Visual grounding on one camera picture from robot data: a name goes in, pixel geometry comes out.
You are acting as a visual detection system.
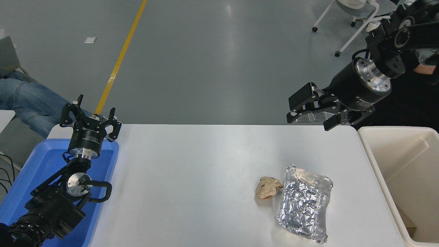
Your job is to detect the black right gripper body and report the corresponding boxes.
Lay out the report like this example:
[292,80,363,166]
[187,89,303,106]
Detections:
[326,61,385,111]

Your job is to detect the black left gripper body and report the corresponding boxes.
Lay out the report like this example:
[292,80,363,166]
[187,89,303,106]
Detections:
[68,118,115,155]

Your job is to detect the crinkled silver foil plate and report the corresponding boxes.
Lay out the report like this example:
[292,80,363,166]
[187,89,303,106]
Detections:
[274,164,334,244]

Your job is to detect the blue plastic tray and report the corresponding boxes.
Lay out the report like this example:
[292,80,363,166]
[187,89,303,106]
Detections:
[0,138,120,247]

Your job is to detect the seated person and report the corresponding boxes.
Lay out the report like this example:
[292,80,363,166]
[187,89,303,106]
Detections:
[0,70,93,139]

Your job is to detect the white wheeled chair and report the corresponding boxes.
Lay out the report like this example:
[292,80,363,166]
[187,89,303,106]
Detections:
[312,0,391,57]

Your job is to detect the standing person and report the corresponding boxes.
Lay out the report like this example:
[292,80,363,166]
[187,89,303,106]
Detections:
[353,48,439,132]

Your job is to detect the large pale plastic bin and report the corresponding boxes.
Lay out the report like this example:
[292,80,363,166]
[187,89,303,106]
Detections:
[357,126,439,247]

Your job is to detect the small white side table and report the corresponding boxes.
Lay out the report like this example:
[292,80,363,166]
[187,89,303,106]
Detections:
[0,110,16,134]

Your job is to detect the grey laptop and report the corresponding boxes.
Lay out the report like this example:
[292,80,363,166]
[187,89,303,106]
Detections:
[0,36,21,78]

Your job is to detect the crumpled tan paper ball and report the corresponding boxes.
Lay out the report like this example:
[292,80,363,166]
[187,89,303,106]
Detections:
[254,176,284,201]

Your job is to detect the black floor cables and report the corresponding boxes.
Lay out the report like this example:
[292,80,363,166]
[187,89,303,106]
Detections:
[0,154,16,194]

